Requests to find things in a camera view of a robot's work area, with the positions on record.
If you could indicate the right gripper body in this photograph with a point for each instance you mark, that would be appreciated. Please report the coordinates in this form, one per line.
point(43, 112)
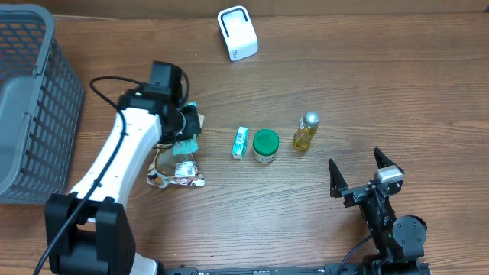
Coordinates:
point(356, 194)

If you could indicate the green lid jar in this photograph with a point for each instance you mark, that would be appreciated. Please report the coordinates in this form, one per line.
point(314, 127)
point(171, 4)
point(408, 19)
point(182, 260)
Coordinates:
point(265, 145)

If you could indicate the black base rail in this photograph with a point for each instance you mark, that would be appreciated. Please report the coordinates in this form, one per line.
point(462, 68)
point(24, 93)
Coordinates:
point(260, 271)

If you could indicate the yellow bottle silver cap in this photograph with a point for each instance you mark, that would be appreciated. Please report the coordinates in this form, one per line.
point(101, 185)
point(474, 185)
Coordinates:
point(308, 127)

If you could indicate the white barcode scanner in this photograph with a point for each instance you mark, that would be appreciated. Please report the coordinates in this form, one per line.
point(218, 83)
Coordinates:
point(238, 32)

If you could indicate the teal tissue pack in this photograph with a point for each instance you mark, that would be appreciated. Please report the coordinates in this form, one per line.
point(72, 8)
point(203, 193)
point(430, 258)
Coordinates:
point(188, 146)

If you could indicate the snack packet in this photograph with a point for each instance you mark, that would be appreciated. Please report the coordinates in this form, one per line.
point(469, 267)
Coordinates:
point(174, 170)

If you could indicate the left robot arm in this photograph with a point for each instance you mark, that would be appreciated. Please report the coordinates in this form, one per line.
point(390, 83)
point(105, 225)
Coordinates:
point(87, 230)

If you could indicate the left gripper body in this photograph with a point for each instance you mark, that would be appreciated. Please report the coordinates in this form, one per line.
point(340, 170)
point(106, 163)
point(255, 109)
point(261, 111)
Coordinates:
point(191, 123)

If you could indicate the small kleenex tissue pack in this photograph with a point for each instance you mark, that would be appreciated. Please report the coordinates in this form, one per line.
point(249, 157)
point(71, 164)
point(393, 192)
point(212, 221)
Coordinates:
point(240, 144)

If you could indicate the grey plastic mesh basket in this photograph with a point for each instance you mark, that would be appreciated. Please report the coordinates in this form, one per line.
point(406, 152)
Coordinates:
point(42, 101)

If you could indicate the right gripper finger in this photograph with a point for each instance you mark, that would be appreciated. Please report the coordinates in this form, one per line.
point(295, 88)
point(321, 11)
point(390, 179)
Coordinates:
point(337, 181)
point(381, 160)

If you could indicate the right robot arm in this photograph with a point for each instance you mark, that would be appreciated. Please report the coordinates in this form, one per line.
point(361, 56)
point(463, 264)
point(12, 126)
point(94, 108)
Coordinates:
point(398, 241)

